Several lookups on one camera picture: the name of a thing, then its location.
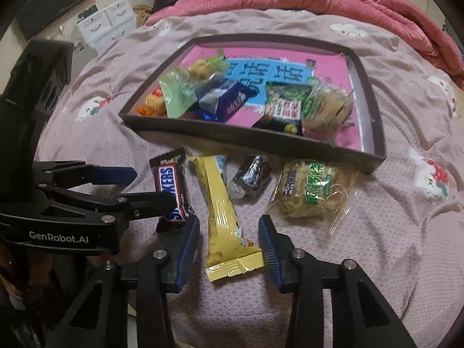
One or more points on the printed pink bedsheet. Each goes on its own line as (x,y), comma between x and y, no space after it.
(398,224)

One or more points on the white drawer unit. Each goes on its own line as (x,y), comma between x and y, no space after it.
(108,21)

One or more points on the yellow snack packet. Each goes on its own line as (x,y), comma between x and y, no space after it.
(221,217)

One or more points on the green and black snack packet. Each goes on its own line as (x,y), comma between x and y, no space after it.
(286,96)

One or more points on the pale green wrapped candy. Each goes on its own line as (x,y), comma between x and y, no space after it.
(221,61)

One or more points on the light green snack packet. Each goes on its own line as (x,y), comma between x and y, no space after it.
(177,94)

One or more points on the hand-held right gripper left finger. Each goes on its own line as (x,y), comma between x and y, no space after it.
(186,246)

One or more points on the dark shallow tray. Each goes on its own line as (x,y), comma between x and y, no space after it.
(253,139)

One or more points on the light blue snack packet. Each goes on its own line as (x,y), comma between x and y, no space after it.
(221,166)

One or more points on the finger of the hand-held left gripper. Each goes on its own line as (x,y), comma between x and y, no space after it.
(152,205)
(112,176)

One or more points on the pink quilt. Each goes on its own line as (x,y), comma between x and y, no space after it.
(290,0)

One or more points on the yellow-brown cloth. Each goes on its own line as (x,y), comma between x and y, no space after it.
(143,14)

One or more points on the silver blue snack packet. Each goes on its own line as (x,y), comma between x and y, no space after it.
(212,98)

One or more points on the yellow wrapped candy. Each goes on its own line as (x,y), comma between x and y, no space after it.
(199,70)

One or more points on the dark brown candy packet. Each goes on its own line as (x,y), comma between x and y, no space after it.
(252,174)

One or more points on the brown chocolate bar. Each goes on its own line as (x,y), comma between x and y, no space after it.
(170,185)

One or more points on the clear pastry packet green label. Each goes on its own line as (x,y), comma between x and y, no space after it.
(326,108)
(308,188)

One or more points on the orange cracker packet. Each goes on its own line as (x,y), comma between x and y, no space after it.
(152,103)

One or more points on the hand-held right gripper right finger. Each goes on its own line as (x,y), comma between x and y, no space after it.
(270,250)

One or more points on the dark blue snack packet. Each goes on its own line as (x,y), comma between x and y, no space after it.
(235,105)

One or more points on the pink picture book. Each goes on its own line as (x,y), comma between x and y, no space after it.
(243,116)

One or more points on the black monitor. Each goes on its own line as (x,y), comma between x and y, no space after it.
(54,0)

